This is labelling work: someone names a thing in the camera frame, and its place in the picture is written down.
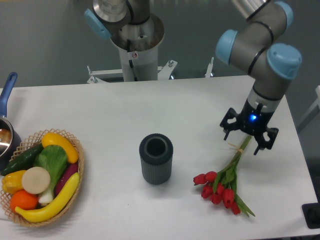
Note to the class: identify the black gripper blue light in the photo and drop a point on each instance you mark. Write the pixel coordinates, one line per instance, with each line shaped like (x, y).
(253, 121)

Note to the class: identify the red tulip bouquet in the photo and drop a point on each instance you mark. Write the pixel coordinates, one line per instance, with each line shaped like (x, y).
(222, 187)

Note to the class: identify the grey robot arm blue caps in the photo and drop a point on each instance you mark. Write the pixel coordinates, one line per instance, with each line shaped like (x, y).
(255, 51)

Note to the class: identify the dark grey ribbed vase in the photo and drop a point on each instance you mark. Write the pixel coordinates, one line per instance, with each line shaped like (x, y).
(156, 157)

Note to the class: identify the black device at table edge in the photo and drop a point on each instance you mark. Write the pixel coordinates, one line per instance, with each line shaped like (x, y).
(311, 212)

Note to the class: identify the purple eggplant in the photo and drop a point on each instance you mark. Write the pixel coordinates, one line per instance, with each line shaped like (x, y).
(69, 171)

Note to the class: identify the green bok choy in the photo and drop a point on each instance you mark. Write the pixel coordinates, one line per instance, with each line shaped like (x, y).
(52, 158)

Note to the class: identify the beige round disc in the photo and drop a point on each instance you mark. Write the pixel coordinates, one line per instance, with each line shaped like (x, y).
(35, 180)

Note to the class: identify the yellow banana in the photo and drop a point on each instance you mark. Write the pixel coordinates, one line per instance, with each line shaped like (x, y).
(56, 206)

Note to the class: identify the woven wicker basket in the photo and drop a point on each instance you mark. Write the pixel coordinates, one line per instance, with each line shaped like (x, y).
(26, 144)

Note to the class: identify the green cucumber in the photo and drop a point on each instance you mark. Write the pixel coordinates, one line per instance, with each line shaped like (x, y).
(23, 161)

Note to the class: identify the orange fruit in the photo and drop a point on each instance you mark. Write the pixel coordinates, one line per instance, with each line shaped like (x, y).
(23, 200)

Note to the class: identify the yellow bell pepper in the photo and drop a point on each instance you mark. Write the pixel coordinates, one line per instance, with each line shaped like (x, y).
(12, 182)

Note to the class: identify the white metal base frame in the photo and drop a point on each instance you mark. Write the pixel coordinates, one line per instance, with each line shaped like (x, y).
(166, 72)

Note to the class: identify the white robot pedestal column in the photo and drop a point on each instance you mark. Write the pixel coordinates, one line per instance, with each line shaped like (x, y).
(138, 49)

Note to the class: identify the blue handled saucepan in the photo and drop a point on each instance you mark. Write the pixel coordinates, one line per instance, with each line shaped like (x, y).
(9, 138)

